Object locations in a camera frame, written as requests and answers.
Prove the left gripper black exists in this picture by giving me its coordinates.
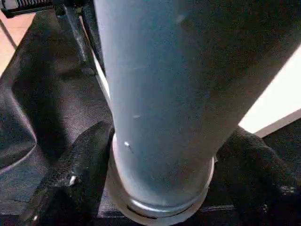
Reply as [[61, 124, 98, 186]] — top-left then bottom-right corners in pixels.
[[0, 0, 104, 76]]

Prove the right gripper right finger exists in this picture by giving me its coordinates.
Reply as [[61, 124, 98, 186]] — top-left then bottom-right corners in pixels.
[[206, 127, 301, 226]]

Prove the white plastic table leg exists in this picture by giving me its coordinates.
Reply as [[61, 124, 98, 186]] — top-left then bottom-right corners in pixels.
[[93, 0, 301, 224]]

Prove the black shiny mat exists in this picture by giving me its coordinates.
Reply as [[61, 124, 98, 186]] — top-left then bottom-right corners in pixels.
[[0, 0, 301, 226]]

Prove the white plastic table top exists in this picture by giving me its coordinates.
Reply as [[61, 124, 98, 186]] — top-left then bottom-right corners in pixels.
[[79, 16, 301, 139]]

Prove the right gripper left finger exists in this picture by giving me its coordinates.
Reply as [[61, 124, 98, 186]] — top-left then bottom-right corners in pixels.
[[22, 121, 116, 226]]

